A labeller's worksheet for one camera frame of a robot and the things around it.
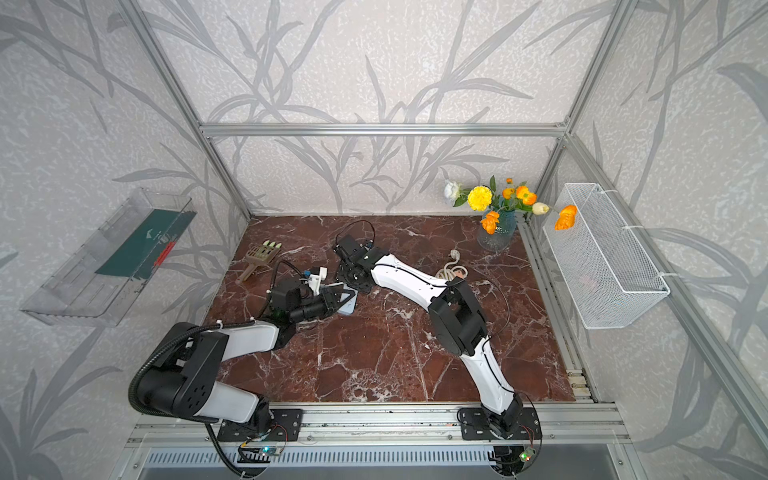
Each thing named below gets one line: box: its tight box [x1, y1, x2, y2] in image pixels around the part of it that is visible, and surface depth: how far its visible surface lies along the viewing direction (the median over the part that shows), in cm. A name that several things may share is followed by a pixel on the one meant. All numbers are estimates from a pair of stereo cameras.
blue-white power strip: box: [337, 283, 359, 315], surface depth 85 cm
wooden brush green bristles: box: [235, 239, 282, 285], surface depth 107 cm
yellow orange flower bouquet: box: [443, 175, 578, 235], surface depth 88 cm
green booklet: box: [95, 209, 197, 280], surface depth 71 cm
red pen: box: [154, 241, 176, 267], surface depth 71 cm
